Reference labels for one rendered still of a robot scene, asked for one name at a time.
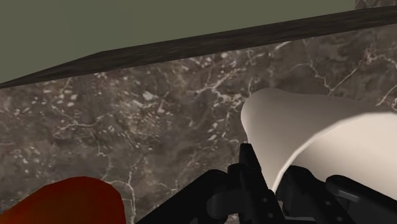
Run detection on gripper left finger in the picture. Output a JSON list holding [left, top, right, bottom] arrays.
[[136, 143, 284, 224]]

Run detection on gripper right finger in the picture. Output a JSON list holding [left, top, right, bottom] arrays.
[[275, 165, 397, 224]]

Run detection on white flared vessel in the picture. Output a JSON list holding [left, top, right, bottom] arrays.
[[240, 88, 397, 200]]

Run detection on red rounded object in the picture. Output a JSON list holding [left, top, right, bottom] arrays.
[[0, 176, 127, 224]]

